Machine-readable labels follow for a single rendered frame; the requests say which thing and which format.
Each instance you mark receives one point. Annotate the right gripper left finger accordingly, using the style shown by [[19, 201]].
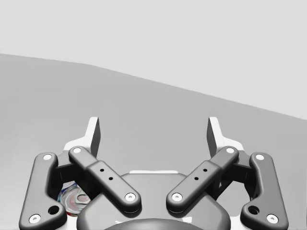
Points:
[[109, 178]]

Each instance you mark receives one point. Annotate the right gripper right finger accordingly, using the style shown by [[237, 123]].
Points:
[[199, 178]]

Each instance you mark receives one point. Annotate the red and white can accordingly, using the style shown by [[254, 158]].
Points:
[[72, 197]]

